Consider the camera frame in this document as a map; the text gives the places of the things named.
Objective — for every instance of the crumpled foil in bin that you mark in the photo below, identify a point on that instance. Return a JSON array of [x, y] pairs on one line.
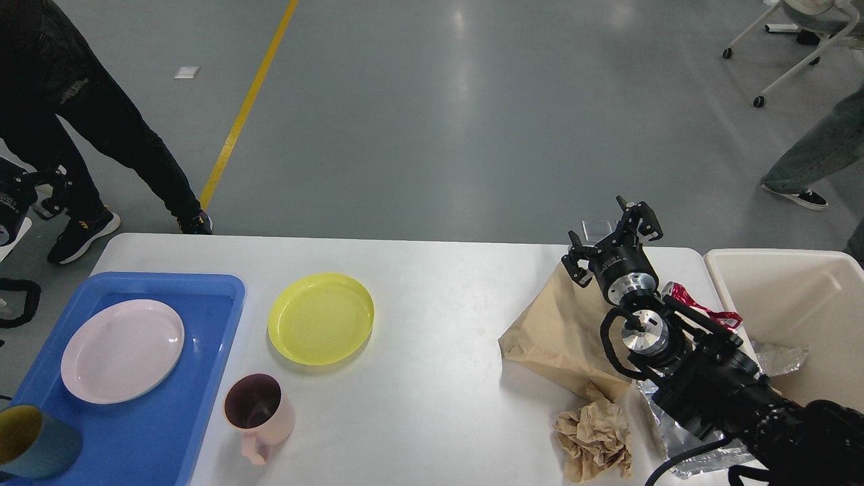
[[776, 360]]

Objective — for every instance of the blue yellow cup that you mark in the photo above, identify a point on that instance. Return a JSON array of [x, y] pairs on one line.
[[35, 444]]

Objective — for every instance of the floor socket plate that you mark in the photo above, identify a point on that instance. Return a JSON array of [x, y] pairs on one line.
[[596, 230]]

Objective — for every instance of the person in grey jeans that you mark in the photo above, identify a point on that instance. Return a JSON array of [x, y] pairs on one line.
[[833, 144]]

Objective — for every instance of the crushed red can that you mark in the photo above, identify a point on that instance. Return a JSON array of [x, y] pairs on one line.
[[702, 307]]

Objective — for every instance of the pink mug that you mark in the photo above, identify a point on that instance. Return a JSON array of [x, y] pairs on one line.
[[258, 407]]

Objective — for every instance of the white office chair right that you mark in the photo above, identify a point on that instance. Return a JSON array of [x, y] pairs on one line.
[[823, 24]]

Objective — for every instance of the crumpled brown paper ball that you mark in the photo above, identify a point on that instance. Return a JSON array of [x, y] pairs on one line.
[[594, 439]]

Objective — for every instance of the blue plastic tray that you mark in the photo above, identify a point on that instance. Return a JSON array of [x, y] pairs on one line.
[[154, 439]]

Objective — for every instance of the person in black clothes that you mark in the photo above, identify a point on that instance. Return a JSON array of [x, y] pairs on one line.
[[51, 77]]

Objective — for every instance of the pink plate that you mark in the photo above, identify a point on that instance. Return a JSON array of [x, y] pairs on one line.
[[123, 352]]

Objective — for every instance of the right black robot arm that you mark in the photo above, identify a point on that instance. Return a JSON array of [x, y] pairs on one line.
[[704, 381]]

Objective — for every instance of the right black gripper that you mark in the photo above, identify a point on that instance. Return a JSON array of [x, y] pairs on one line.
[[623, 270]]

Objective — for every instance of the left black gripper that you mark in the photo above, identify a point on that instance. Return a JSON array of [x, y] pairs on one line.
[[44, 191]]

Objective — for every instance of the yellow plate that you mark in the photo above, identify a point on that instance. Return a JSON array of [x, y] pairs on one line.
[[321, 319]]

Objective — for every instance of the aluminium foil tray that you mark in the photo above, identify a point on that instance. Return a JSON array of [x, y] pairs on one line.
[[672, 439]]

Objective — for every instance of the beige waste bin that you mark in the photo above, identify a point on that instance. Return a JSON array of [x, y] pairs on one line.
[[800, 299]]

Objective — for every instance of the brown paper bag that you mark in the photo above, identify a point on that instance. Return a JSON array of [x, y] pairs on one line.
[[558, 336]]

